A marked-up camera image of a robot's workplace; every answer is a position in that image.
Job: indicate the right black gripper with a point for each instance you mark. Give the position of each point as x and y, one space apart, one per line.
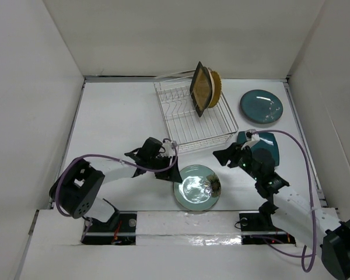
234 149

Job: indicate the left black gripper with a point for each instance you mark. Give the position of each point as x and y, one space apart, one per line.
173 175

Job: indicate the light green flower plate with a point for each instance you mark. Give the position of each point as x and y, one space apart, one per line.
200 188

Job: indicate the square brown yellow plate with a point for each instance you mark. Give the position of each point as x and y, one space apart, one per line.
200 89

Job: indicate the round woven bamboo plate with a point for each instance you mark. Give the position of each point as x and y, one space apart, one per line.
217 88

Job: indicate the beige bird painted plate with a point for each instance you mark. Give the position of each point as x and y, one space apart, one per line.
212 87

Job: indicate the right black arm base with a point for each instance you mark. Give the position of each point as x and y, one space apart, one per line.
256 229

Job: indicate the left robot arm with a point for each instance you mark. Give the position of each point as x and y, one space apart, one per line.
75 191

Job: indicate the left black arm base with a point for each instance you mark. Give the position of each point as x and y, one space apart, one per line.
120 232

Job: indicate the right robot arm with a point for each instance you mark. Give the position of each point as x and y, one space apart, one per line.
326 236

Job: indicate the square dark teal plate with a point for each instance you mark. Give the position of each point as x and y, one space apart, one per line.
269 143

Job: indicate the round dark teal plate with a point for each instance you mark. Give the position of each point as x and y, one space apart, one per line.
261 106

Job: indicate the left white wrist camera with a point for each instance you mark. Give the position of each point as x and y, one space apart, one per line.
169 148

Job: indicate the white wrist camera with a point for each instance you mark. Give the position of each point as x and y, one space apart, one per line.
252 138
169 148

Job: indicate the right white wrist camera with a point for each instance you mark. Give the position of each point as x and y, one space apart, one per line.
252 138

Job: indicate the metal wire dish rack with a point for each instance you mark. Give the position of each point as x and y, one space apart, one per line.
215 127

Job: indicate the silver taped front rail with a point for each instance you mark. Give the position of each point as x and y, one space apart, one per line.
187 228

